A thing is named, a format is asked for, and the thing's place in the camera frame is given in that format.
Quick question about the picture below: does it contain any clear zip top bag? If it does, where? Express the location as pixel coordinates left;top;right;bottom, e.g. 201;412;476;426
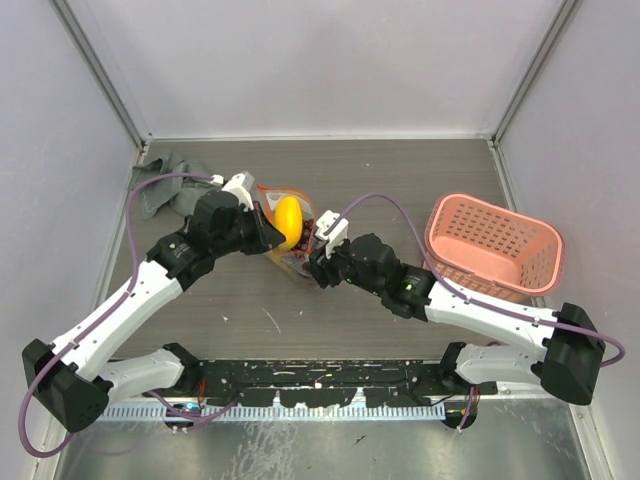
257;184;317;282

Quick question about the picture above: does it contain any aluminium left frame post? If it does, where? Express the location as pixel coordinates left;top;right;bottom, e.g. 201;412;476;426
50;0;152;151

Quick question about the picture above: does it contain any green crumpled cloth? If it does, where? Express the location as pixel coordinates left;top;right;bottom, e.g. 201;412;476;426
133;153;218;220

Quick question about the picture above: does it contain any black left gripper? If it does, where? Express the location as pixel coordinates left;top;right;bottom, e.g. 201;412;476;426
212;200;285;258

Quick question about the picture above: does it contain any aluminium right frame post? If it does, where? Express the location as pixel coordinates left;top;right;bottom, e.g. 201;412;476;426
491;0;585;146

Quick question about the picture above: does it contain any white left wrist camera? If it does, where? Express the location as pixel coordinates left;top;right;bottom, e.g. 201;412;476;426
222;171;255;210

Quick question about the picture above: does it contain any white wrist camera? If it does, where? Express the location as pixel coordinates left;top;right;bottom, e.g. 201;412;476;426
222;171;255;210
313;210;349;259

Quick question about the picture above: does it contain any aluminium frame post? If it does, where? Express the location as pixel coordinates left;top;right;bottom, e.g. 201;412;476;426
491;0;585;146
50;0;152;151

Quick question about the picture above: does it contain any aluminium front rail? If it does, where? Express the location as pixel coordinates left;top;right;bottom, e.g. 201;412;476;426
47;357;596;404

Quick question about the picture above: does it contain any white slotted cable duct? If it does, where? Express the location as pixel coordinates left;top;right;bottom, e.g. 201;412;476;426
98;400;446;422

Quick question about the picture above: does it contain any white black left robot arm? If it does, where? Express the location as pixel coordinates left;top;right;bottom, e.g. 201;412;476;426
22;191;286;433

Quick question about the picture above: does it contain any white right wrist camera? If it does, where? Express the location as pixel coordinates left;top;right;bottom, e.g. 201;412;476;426
313;210;349;259

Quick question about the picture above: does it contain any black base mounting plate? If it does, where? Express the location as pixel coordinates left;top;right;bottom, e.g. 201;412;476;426
157;360;470;409

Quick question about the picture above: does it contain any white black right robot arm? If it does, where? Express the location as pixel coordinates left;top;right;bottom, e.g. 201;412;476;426
305;234;605;406

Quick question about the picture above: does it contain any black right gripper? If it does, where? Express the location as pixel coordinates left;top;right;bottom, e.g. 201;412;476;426
303;233;385;297

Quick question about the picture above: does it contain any pink plastic basket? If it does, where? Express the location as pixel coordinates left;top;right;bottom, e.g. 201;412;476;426
424;193;565;303

